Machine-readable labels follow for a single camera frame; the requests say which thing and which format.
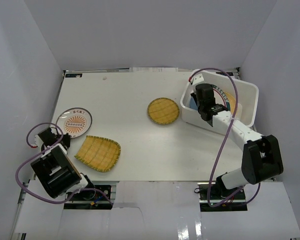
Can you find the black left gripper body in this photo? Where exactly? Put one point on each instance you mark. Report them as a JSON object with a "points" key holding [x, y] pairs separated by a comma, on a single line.
{"points": [[48, 136]]}

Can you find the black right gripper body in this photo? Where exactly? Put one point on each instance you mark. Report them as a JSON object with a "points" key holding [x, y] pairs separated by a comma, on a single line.
{"points": [[194, 95]]}

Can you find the white bowl patterned rim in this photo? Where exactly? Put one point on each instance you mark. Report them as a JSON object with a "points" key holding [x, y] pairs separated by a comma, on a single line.
{"points": [[224, 98]]}

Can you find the fan-shaped bamboo tray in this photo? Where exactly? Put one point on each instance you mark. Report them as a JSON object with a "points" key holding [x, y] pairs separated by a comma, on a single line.
{"points": [[99, 153]]}

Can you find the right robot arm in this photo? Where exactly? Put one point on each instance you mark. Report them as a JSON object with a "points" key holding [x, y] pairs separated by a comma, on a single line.
{"points": [[261, 155]]}

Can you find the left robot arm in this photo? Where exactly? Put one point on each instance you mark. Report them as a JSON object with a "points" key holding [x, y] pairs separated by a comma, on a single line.
{"points": [[54, 169]]}

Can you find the blue plate in bin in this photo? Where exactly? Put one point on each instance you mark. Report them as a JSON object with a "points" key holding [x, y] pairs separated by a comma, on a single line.
{"points": [[193, 104]]}

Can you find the white plastic bin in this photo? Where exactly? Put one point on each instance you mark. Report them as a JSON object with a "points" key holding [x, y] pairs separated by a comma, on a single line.
{"points": [[248, 95]]}

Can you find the orange sunburst patterned plate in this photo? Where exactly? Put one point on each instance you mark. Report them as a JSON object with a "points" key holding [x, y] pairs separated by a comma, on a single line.
{"points": [[75, 122]]}

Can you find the round bamboo tray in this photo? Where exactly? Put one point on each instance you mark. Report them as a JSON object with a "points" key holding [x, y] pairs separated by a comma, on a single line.
{"points": [[163, 111]]}

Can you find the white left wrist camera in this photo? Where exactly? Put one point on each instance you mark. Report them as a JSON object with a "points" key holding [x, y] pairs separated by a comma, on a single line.
{"points": [[37, 142]]}

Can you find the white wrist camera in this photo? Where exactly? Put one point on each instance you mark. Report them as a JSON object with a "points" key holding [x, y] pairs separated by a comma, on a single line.
{"points": [[197, 79], [37, 142]]}

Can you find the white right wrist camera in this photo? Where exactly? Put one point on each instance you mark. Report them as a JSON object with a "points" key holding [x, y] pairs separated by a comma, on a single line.
{"points": [[197, 79]]}

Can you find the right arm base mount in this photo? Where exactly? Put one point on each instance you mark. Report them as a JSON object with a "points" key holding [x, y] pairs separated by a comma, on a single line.
{"points": [[236, 203]]}

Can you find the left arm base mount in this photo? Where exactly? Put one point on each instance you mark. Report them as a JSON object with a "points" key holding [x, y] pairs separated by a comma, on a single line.
{"points": [[93, 200]]}

